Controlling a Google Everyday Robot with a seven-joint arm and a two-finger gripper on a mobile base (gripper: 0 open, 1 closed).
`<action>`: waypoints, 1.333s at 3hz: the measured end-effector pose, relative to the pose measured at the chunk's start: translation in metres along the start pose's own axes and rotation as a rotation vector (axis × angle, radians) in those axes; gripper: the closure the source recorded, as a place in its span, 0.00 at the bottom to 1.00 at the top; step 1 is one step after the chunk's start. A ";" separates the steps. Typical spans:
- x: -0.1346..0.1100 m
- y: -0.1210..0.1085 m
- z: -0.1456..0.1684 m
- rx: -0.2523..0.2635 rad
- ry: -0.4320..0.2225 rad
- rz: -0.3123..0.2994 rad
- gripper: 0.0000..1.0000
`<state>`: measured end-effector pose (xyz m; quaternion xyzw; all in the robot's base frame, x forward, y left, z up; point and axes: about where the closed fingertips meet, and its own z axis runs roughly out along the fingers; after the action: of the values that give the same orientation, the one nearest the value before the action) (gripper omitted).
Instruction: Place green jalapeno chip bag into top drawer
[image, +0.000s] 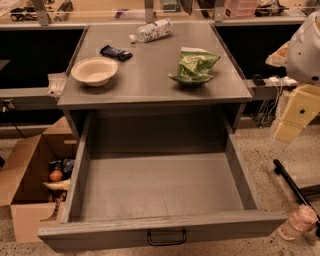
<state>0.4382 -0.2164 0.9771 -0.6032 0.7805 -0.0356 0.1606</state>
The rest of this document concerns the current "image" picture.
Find clear plastic water bottle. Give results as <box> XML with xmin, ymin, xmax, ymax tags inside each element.
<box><xmin>129</xmin><ymin>18</ymin><xmax>173</xmax><ymax>43</ymax></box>

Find blue snack bag in box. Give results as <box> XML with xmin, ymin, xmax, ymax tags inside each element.
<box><xmin>49</xmin><ymin>158</ymin><xmax>75</xmax><ymax>179</ymax></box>

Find black metal drawer handle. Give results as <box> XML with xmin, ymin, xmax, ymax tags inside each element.
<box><xmin>147</xmin><ymin>229</ymin><xmax>187</xmax><ymax>247</ymax></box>

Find black power adapter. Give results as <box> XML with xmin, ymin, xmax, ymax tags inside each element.
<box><xmin>252</xmin><ymin>74</ymin><xmax>265</xmax><ymax>86</ymax></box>

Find dark blue snack bar wrapper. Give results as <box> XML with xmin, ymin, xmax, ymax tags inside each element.
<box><xmin>100</xmin><ymin>45</ymin><xmax>133</xmax><ymax>61</ymax></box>

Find black tool on back shelf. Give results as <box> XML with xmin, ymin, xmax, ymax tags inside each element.
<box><xmin>54</xmin><ymin>0</ymin><xmax>73</xmax><ymax>22</ymax></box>

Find brown cardboard box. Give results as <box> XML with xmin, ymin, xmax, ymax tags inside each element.
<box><xmin>0</xmin><ymin>117</ymin><xmax>77</xmax><ymax>243</ymax></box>

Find open grey top drawer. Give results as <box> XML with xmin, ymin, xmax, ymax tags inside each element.
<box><xmin>38</xmin><ymin>110</ymin><xmax>285</xmax><ymax>252</ymax></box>

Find black metal stand leg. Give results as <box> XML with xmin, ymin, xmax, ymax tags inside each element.
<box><xmin>272</xmin><ymin>158</ymin><xmax>320</xmax><ymax>238</ymax></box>

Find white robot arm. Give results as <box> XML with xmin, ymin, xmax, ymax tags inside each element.
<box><xmin>266</xmin><ymin>11</ymin><xmax>320</xmax><ymax>145</ymax></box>

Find pink plastic storage bin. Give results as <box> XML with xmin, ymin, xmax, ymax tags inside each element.
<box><xmin>224</xmin><ymin>0</ymin><xmax>258</xmax><ymax>18</ymax></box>

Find white bracket on left ledge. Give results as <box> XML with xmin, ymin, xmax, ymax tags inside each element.
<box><xmin>46</xmin><ymin>72</ymin><xmax>67</xmax><ymax>97</ymax></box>

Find orange fruit in box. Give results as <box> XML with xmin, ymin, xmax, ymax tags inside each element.
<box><xmin>49</xmin><ymin>169</ymin><xmax>63</xmax><ymax>182</ymax></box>

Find white cables under shelf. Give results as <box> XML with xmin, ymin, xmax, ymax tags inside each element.
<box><xmin>256</xmin><ymin>83</ymin><xmax>284</xmax><ymax>127</ymax></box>

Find grey cabinet with counter top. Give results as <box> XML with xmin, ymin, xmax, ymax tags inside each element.
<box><xmin>58</xmin><ymin>21</ymin><xmax>252</xmax><ymax>134</ymax></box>

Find white paper bowl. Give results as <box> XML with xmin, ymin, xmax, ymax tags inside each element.
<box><xmin>71</xmin><ymin>57</ymin><xmax>118</xmax><ymax>87</ymax></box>

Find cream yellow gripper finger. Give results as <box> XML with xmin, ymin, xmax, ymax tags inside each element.
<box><xmin>272</xmin><ymin>121</ymin><xmax>302</xmax><ymax>143</ymax></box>

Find white power strip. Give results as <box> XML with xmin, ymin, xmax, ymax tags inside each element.
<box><xmin>268</xmin><ymin>76</ymin><xmax>298</xmax><ymax>86</ymax></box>

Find green jalapeno chip bag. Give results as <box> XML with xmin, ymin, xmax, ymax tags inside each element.
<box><xmin>168</xmin><ymin>47</ymin><xmax>220</xmax><ymax>84</ymax></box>

